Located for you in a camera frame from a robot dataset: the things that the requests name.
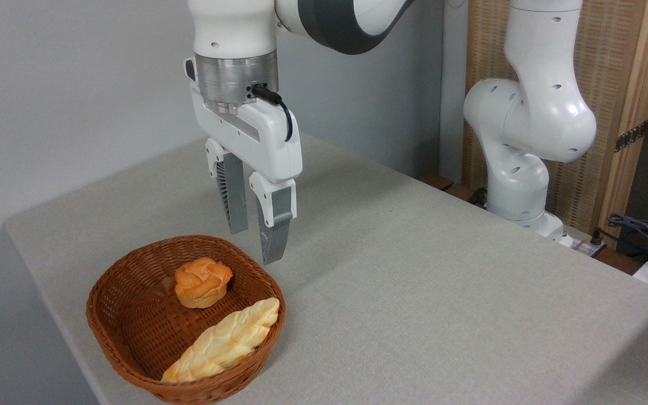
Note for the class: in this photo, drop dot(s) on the dark metal screen hinge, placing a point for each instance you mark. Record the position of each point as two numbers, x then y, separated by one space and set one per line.
631 135

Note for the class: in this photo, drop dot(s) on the brown wicker basket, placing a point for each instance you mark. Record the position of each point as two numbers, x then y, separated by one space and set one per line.
133 315

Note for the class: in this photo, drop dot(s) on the round orange bread roll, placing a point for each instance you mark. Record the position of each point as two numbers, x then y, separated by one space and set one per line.
203 281

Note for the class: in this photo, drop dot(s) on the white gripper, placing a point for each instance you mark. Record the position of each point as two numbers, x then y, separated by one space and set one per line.
268 140

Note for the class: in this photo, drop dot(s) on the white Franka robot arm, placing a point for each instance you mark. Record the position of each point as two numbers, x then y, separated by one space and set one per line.
538 90

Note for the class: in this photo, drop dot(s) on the long braided bread loaf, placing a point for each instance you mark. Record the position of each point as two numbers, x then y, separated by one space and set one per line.
225 340

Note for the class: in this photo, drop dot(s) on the brown wooden ledge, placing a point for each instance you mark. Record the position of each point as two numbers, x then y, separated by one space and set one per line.
436 181

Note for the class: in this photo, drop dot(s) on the metal robot base clamp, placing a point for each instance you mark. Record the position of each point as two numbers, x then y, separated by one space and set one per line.
583 243

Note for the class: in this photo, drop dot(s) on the wooden rattan folding screen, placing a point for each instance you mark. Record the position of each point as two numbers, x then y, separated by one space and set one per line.
605 67

